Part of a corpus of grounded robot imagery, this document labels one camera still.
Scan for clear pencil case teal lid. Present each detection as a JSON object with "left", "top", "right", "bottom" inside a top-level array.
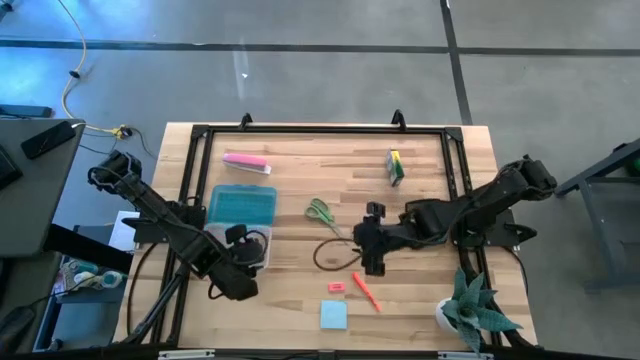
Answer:
[{"left": 203, "top": 184, "right": 278, "bottom": 271}]

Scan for grey side desk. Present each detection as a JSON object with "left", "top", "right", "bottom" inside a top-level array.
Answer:
[{"left": 0, "top": 118, "right": 86, "bottom": 259}]

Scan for clear tape roll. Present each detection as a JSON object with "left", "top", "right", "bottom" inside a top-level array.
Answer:
[{"left": 102, "top": 269, "right": 124, "bottom": 290}]

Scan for thin black floor cable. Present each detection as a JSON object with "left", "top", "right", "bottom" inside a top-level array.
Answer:
[{"left": 79, "top": 127, "right": 159, "bottom": 161}]

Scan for pink and white stapler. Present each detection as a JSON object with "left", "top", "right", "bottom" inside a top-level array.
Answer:
[{"left": 222, "top": 152, "right": 273, "bottom": 176}]

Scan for black phone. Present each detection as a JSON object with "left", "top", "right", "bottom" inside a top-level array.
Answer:
[{"left": 20, "top": 120, "right": 77, "bottom": 161}]

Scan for blue storage bin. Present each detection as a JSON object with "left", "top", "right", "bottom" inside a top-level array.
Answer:
[{"left": 32, "top": 254, "right": 129, "bottom": 351}]

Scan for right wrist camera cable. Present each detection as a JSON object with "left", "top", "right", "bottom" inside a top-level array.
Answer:
[{"left": 313, "top": 237, "right": 362, "bottom": 273}]

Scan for orange marker pen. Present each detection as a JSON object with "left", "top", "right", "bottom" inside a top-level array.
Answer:
[{"left": 351, "top": 271, "right": 383, "bottom": 313}]

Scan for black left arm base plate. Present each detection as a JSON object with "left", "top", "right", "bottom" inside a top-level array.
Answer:
[{"left": 122, "top": 215, "right": 174, "bottom": 245}]

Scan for white paper sheet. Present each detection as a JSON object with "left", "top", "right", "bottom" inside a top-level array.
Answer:
[{"left": 108, "top": 209, "right": 141, "bottom": 253}]

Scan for yellow floor cable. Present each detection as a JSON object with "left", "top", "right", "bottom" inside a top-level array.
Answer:
[{"left": 55, "top": 0, "right": 132, "bottom": 140}]

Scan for white plant pot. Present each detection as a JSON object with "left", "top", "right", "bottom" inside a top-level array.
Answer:
[{"left": 434, "top": 298, "right": 459, "bottom": 335}]

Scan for black aluminium table frame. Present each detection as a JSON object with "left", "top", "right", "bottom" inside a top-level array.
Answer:
[{"left": 117, "top": 123, "right": 539, "bottom": 351}]

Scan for dark grey metal table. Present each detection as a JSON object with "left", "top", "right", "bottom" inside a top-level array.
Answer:
[{"left": 551, "top": 137, "right": 640, "bottom": 294}]

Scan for green artificial succulent plant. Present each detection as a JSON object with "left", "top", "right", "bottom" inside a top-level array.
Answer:
[{"left": 439, "top": 269, "right": 524, "bottom": 354}]

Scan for black cable bundle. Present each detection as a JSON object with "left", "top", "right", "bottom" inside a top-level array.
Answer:
[{"left": 124, "top": 242, "right": 196, "bottom": 346}]

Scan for black desk leg beam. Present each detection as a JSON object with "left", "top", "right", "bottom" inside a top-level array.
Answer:
[{"left": 44, "top": 223, "right": 134, "bottom": 274}]

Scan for blue sticky note pad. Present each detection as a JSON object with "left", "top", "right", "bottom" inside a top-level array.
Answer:
[{"left": 319, "top": 299, "right": 349, "bottom": 331}]

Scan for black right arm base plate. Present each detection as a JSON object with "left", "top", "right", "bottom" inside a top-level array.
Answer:
[{"left": 452, "top": 208, "right": 539, "bottom": 247}]

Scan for green handled scissors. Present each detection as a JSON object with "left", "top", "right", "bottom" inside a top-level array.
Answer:
[{"left": 304, "top": 197, "right": 354, "bottom": 242}]

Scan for green yellow crayon box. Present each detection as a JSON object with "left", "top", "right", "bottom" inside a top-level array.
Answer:
[{"left": 385, "top": 149, "right": 406, "bottom": 188}]

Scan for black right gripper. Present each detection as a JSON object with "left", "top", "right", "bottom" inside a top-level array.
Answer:
[{"left": 352, "top": 201, "right": 404, "bottom": 277}]

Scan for flat black device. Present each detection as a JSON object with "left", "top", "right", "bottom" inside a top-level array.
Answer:
[{"left": 0, "top": 103, "right": 55, "bottom": 120}]

